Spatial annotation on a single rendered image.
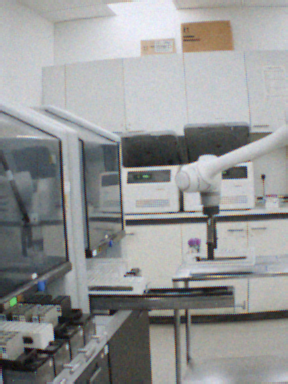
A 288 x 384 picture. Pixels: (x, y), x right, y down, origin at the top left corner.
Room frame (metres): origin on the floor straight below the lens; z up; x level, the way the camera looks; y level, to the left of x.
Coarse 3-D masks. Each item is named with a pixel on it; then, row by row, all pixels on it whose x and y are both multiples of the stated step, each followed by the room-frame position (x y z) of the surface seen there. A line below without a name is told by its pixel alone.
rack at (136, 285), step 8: (88, 280) 2.24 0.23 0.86; (96, 280) 2.23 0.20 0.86; (104, 280) 2.23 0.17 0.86; (112, 280) 2.22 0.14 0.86; (120, 280) 2.22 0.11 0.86; (128, 280) 2.22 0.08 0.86; (136, 280) 2.21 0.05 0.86; (144, 280) 2.24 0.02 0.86; (88, 288) 2.27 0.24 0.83; (96, 288) 2.26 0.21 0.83; (104, 288) 2.29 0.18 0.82; (112, 288) 2.28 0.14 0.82; (120, 288) 2.28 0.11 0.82; (128, 288) 2.27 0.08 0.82; (136, 288) 2.17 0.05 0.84; (144, 288) 2.23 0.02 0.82
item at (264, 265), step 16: (256, 256) 2.80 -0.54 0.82; (272, 256) 2.76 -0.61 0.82; (176, 272) 2.55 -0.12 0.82; (192, 272) 2.52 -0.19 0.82; (208, 272) 2.49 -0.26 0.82; (224, 272) 2.47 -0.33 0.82; (240, 272) 2.43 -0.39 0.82; (256, 272) 2.40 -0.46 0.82; (272, 272) 2.37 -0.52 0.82; (176, 320) 2.44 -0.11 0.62; (176, 336) 2.44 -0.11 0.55; (176, 352) 2.44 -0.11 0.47; (176, 368) 2.44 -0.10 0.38; (192, 368) 2.70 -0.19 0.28; (208, 368) 2.68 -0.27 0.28; (224, 368) 2.65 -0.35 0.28; (240, 368) 2.63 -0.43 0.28; (256, 368) 2.60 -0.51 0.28; (272, 368) 2.57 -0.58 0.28
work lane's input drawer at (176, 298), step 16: (160, 288) 2.25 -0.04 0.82; (176, 288) 2.24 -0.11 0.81; (192, 288) 2.23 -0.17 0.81; (208, 288) 2.22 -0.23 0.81; (224, 288) 2.21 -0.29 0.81; (96, 304) 2.18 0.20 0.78; (112, 304) 2.17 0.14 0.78; (128, 304) 2.16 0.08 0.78; (144, 304) 2.14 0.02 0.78; (160, 304) 2.13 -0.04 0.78; (176, 304) 2.12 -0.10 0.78; (192, 304) 2.11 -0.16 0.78; (208, 304) 2.10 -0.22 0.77; (224, 304) 2.09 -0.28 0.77; (240, 304) 2.14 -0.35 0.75
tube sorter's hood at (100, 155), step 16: (48, 112) 2.77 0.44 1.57; (80, 128) 2.65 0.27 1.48; (96, 144) 2.37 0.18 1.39; (112, 144) 2.64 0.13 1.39; (96, 160) 2.36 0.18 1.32; (112, 160) 2.63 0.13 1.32; (96, 176) 2.35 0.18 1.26; (112, 176) 2.61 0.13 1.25; (96, 192) 2.33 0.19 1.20; (112, 192) 2.60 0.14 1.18; (96, 208) 2.32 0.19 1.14; (112, 208) 2.58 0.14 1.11; (96, 224) 2.30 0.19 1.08; (112, 224) 2.56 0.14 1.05; (96, 240) 2.29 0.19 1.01
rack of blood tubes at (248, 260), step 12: (204, 252) 2.47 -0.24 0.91; (216, 252) 2.45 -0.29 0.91; (228, 252) 2.43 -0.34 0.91; (240, 252) 2.41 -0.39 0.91; (252, 252) 2.40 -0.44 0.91; (192, 264) 2.47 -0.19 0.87; (204, 264) 2.45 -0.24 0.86; (216, 264) 2.44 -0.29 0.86; (228, 264) 2.43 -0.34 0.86; (240, 264) 2.41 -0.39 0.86; (252, 264) 2.40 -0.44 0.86
